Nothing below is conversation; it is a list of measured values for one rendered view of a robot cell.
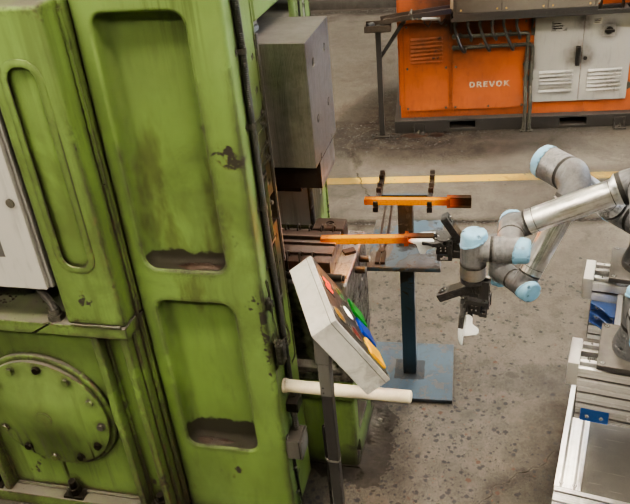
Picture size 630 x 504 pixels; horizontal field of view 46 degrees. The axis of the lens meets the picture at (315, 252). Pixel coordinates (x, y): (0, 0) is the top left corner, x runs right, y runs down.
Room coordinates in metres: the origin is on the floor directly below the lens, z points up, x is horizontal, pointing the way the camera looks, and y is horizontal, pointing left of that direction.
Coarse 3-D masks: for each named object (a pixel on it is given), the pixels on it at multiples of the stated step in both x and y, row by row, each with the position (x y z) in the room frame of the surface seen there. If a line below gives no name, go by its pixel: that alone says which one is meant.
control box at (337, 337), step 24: (312, 264) 1.86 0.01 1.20; (312, 288) 1.75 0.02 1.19; (312, 312) 1.66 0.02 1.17; (336, 312) 1.63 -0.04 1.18; (312, 336) 1.57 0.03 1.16; (336, 336) 1.58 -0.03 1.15; (360, 336) 1.66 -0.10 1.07; (336, 360) 1.57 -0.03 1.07; (360, 360) 1.58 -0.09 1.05; (360, 384) 1.58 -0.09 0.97
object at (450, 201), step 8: (368, 200) 2.62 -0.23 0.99; (376, 200) 2.62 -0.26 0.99; (384, 200) 2.61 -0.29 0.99; (392, 200) 2.60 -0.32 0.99; (400, 200) 2.59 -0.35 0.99; (408, 200) 2.59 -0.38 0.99; (416, 200) 2.58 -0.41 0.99; (424, 200) 2.57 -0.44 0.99; (432, 200) 2.56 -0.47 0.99; (440, 200) 2.56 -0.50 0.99; (448, 200) 2.54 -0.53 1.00; (456, 200) 2.55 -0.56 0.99; (464, 200) 2.54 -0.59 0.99
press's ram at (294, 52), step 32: (256, 32) 2.33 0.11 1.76; (288, 32) 2.29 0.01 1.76; (320, 32) 2.35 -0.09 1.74; (288, 64) 2.17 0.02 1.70; (320, 64) 2.31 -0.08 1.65; (288, 96) 2.18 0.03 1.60; (320, 96) 2.28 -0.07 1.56; (288, 128) 2.18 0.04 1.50; (320, 128) 2.25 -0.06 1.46; (288, 160) 2.18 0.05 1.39; (320, 160) 2.22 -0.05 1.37
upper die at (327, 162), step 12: (324, 156) 2.26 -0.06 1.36; (276, 168) 2.25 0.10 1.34; (288, 168) 2.24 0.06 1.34; (300, 168) 2.23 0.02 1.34; (312, 168) 2.21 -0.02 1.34; (324, 168) 2.25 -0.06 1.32; (276, 180) 2.25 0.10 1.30; (288, 180) 2.24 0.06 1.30; (300, 180) 2.23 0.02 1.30; (312, 180) 2.22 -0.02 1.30; (324, 180) 2.24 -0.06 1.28
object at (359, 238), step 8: (408, 232) 2.27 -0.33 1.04; (320, 240) 2.33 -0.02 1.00; (328, 240) 2.32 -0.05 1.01; (336, 240) 2.31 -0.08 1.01; (344, 240) 2.30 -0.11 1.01; (352, 240) 2.29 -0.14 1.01; (360, 240) 2.29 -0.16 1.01; (368, 240) 2.28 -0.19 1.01; (376, 240) 2.27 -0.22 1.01; (384, 240) 2.26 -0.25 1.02; (392, 240) 2.25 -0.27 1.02; (400, 240) 2.25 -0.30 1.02
